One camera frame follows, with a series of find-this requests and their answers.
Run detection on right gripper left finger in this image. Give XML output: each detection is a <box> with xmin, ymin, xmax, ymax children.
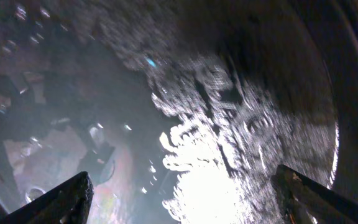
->
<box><xmin>0</xmin><ymin>171</ymin><xmax>94</xmax><ymax>224</ymax></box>

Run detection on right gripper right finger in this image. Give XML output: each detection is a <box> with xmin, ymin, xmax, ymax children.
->
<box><xmin>271</xmin><ymin>164</ymin><xmax>358</xmax><ymax>223</ymax></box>

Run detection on round black tray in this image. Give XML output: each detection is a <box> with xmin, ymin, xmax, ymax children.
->
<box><xmin>0</xmin><ymin>1</ymin><xmax>358</xmax><ymax>223</ymax></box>

